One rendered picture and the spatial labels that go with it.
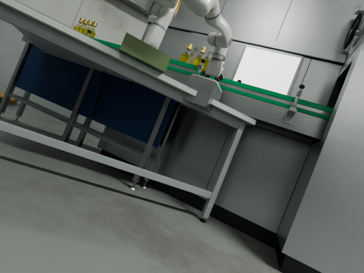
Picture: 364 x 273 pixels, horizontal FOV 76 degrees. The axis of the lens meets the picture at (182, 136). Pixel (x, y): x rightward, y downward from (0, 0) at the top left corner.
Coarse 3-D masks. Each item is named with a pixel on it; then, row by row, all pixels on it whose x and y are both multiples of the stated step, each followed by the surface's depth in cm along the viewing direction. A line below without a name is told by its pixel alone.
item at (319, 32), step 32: (224, 0) 193; (256, 0) 184; (288, 0) 176; (320, 0) 169; (352, 0) 162; (256, 32) 180; (288, 32) 172; (320, 32) 165; (320, 64) 162; (320, 96) 159
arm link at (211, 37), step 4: (212, 32) 133; (216, 32) 132; (208, 36) 134; (212, 36) 132; (208, 40) 134; (212, 40) 132; (212, 44) 135; (216, 48) 139; (220, 48) 138; (224, 48) 138; (216, 52) 139; (220, 52) 139; (224, 52) 139
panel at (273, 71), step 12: (252, 48) 177; (252, 60) 175; (264, 60) 172; (276, 60) 170; (288, 60) 167; (240, 72) 177; (252, 72) 174; (264, 72) 171; (276, 72) 168; (288, 72) 166; (252, 84) 172; (264, 84) 170; (276, 84) 167; (288, 84) 164
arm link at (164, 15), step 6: (156, 6) 130; (162, 6) 131; (150, 12) 134; (156, 12) 132; (162, 12) 132; (168, 12) 132; (174, 12) 134; (156, 18) 132; (162, 18) 131; (168, 18) 133; (156, 24) 131; (162, 24) 131; (168, 24) 135
